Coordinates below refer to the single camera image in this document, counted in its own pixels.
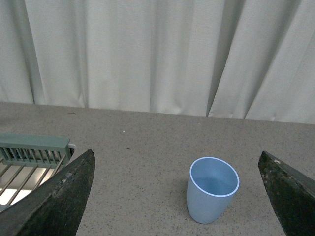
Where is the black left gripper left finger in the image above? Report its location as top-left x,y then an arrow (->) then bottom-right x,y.
0,150 -> 95,236

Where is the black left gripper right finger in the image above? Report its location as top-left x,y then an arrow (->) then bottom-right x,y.
258,151 -> 315,236

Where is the light blue plastic cup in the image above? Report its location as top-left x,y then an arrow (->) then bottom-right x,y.
187,157 -> 240,224

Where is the green dish drying rack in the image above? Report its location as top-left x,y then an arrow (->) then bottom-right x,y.
0,133 -> 76,211

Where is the white pleated curtain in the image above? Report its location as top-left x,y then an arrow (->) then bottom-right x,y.
0,0 -> 315,123

